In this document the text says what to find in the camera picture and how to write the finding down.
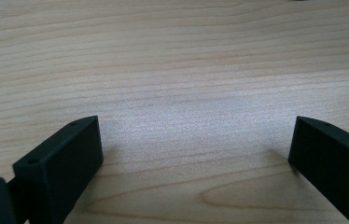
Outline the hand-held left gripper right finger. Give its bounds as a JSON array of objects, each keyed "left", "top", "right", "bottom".
[{"left": 287, "top": 116, "right": 349, "bottom": 224}]

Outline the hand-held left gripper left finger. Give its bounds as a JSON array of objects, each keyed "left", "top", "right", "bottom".
[{"left": 12, "top": 115, "right": 105, "bottom": 224}]

